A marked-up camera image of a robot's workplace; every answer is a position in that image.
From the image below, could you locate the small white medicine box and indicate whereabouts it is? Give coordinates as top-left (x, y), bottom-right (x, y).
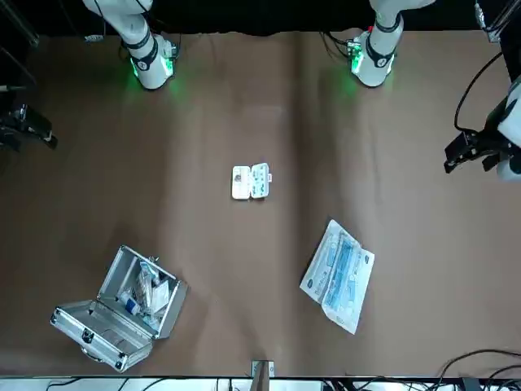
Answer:
top-left (230, 161), bottom-right (274, 201)

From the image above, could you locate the blue white mask packet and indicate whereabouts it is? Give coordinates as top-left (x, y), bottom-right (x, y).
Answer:
top-left (320, 232), bottom-right (375, 336)
top-left (299, 219), bottom-right (362, 305)

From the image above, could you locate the blue white tube box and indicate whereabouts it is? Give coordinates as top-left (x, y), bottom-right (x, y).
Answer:
top-left (121, 295), bottom-right (142, 315)

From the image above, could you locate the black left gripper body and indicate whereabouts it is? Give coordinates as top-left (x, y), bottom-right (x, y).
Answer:
top-left (462, 129), bottom-right (512, 158)

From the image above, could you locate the silver mount bracket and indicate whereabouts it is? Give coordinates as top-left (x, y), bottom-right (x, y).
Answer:
top-left (474, 0), bottom-right (502, 44)

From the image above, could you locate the aluminium first aid case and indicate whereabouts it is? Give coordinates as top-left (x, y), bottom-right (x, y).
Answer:
top-left (49, 244), bottom-right (189, 374)

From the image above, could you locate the white gauze box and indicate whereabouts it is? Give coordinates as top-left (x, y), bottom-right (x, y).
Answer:
top-left (152, 280), bottom-right (172, 311)

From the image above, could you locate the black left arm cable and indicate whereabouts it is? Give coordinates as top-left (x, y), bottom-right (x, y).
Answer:
top-left (453, 51), bottom-right (506, 132)

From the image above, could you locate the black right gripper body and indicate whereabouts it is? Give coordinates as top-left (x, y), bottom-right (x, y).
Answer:
top-left (0, 104), bottom-right (42, 131)

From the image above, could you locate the aluminium upright post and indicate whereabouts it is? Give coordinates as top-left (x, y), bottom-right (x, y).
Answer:
top-left (249, 358), bottom-right (277, 391)

